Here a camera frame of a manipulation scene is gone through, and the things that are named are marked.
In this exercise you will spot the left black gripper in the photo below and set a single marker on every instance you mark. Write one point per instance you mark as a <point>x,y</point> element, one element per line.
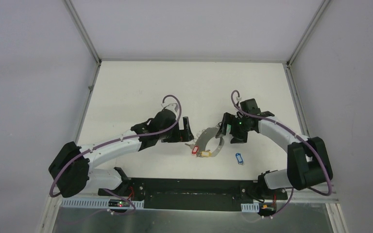
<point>186,129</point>

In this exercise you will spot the left circuit board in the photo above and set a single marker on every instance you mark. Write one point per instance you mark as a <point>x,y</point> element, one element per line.
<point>118,204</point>

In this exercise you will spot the circuit board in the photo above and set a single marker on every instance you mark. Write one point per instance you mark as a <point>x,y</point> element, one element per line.
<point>118,204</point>
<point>267,210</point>

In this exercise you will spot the yellow key tag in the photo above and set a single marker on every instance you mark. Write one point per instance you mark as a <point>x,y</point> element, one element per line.
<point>205,154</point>

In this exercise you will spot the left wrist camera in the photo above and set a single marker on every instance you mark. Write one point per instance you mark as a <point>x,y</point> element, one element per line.
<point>174,107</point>

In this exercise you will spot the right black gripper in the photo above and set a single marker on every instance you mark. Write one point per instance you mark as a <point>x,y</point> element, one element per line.
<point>238,138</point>

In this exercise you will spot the aluminium frame rail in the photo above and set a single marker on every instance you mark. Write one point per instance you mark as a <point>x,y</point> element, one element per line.
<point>318,196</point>

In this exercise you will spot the metal crescent keyring plate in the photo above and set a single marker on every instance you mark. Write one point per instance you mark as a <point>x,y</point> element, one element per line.
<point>206,141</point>

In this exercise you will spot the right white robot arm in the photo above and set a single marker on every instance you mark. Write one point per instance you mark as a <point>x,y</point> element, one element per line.
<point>307,159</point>

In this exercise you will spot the left white cable duct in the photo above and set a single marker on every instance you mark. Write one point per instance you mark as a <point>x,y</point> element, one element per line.
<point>96,203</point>

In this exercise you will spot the blue key tag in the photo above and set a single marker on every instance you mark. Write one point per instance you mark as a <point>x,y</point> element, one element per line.
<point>239,158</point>

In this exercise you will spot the right white cable duct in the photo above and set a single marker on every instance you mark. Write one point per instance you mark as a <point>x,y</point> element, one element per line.
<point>250,207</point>

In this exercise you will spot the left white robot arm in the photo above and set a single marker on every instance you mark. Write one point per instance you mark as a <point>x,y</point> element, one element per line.
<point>75,168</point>

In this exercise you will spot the white cable duct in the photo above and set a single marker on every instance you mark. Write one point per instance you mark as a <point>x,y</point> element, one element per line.
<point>96,203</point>
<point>250,207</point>

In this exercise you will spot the right circuit board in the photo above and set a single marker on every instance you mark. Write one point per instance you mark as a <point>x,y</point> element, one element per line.
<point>267,210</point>

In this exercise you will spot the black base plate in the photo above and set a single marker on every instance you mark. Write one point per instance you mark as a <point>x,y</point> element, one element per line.
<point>189,193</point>

